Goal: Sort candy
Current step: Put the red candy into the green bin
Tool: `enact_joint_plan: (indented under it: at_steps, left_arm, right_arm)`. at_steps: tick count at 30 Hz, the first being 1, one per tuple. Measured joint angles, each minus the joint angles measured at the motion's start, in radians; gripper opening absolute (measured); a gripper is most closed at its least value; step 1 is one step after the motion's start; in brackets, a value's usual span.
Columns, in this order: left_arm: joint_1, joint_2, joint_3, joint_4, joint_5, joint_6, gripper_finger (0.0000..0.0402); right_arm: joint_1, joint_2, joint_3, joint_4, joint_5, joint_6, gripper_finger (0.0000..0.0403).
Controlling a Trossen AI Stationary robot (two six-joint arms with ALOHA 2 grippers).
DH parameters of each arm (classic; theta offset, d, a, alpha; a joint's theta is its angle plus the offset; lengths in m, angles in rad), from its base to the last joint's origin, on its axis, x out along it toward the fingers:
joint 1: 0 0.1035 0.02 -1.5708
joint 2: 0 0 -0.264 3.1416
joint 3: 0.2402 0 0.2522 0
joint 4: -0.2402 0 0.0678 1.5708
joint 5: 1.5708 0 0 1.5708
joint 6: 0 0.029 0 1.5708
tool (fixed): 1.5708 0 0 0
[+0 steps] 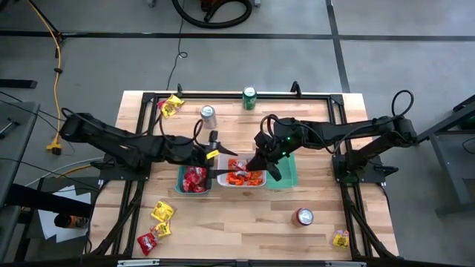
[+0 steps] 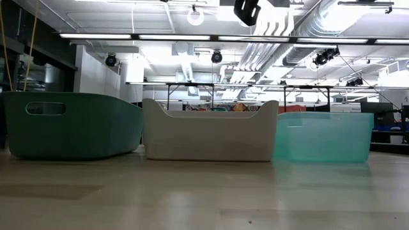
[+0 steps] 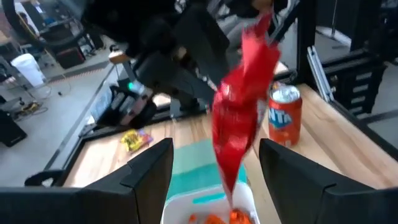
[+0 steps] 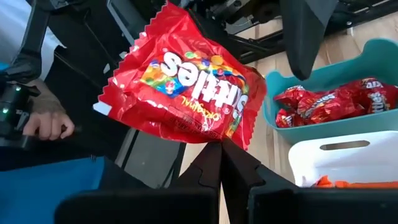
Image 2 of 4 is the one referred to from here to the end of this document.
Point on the translucent teal plastic bin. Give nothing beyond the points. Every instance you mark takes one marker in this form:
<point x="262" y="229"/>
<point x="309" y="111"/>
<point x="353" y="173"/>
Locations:
<point x="322" y="140"/>

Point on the black beam with light strips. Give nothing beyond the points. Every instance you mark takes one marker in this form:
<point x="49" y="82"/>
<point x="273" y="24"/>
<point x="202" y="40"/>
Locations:
<point x="96" y="36"/>

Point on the red background cloth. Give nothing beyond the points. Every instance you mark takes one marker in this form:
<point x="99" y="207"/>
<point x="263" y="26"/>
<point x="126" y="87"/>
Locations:
<point x="292" y="109"/>

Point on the black ceiling spotlight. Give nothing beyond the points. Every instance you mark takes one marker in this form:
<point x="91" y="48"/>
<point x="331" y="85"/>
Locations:
<point x="217" y="57"/>
<point x="354" y="82"/>
<point x="111" y="59"/>
<point x="322" y="57"/>

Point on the dark green plastic bin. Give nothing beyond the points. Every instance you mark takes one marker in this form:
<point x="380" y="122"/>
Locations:
<point x="80" y="134"/>

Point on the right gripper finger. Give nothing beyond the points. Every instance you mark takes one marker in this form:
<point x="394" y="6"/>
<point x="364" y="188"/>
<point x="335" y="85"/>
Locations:
<point x="247" y="12"/>

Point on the white plastic bin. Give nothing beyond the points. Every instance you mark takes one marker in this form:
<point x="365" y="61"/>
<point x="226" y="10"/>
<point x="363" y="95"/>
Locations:
<point x="207" y="140"/>

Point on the green soda can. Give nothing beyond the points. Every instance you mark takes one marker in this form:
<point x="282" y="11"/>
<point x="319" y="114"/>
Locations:
<point x="219" y="109"/>

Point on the black monitor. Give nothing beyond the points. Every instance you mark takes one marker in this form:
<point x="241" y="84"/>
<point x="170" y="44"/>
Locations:
<point x="377" y="115"/>

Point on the silver ventilation duct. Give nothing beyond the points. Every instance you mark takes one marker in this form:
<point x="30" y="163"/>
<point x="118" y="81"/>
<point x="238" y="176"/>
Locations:
<point x="319" y="19"/>

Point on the black background workstation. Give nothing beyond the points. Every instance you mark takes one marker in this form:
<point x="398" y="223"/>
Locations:
<point x="390" y="147"/>

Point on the colourful patterned cloth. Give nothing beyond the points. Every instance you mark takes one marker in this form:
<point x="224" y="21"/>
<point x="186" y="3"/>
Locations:
<point x="243" y="107"/>

